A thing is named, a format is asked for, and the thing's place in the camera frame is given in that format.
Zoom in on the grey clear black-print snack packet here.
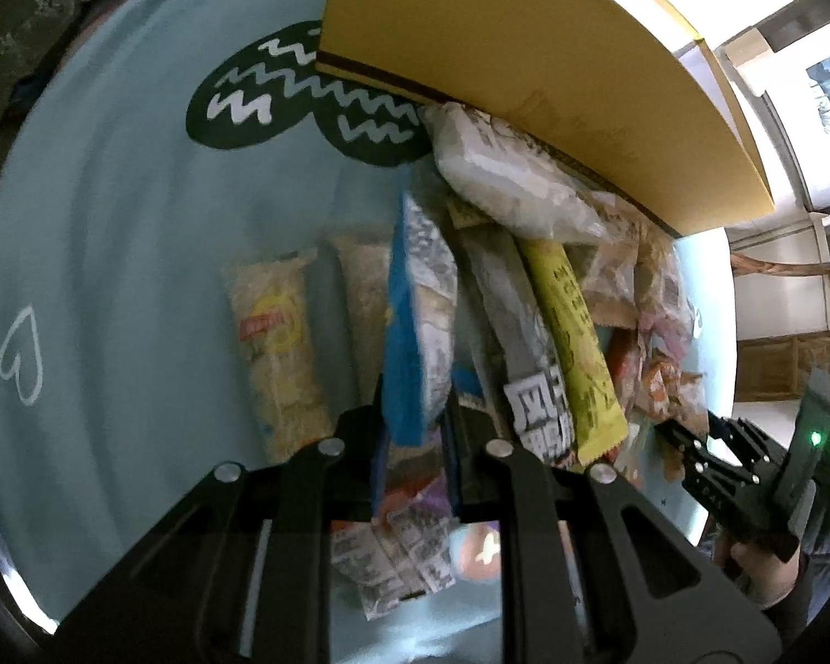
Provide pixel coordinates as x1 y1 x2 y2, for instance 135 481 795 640
456 225 575 468

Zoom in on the large white clear snack packet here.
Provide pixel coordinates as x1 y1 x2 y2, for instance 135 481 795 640
430 102 613 245

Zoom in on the light blue printed tablecloth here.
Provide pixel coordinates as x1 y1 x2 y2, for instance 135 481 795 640
0 0 734 664

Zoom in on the wooden chair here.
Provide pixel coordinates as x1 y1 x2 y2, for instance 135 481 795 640
728 249 830 292

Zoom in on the yellow-green clear snack packet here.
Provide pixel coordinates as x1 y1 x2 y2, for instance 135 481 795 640
518 238 629 466

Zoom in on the clear yellow snack packet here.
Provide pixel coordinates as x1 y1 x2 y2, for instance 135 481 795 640
222 249 336 463

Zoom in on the person's right hand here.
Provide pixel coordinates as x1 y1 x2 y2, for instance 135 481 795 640
712 529 803 613

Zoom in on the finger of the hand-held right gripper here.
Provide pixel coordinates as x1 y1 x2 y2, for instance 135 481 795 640
653 421 762 499
707 413 786 475

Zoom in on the small clear white snack packet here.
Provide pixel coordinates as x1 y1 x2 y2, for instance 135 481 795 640
330 518 458 622

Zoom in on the purple snack packet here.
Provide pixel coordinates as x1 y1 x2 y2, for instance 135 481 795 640
383 480 454 523

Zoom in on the clear pale noodle snack packet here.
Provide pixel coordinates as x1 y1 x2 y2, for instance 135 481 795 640
330 234 397 395

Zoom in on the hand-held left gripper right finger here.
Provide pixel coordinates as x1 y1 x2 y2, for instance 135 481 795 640
443 401 782 664

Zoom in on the dark carved wooden cabinet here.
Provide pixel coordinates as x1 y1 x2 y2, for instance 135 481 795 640
0 0 136 167

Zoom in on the cardboard corner protector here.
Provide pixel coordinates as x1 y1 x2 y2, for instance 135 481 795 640
715 26 779 94

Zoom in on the blue-edged white snack packet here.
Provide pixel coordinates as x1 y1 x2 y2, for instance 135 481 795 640
380 192 459 447

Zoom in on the clear pink-edged cracker packet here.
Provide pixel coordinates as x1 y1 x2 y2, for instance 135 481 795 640
584 194 686 329

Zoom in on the orange silver snack packet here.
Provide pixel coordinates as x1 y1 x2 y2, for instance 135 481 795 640
612 328 710 437

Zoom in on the yellow cardboard box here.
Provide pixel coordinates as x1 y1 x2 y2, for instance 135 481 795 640
314 0 777 237

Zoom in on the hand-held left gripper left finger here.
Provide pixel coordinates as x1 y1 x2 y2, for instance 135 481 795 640
59 373 388 664

